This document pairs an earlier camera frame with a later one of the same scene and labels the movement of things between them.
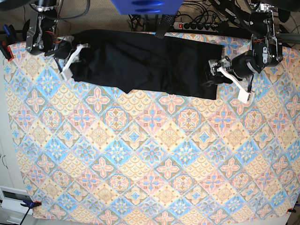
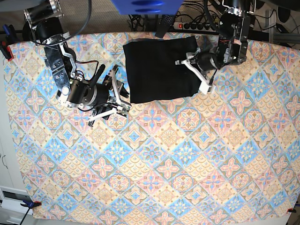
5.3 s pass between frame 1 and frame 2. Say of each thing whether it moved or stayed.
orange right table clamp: stayed
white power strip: stayed
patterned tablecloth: stayed
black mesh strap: stayed
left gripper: moved
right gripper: moved
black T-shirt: moved
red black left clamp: stayed
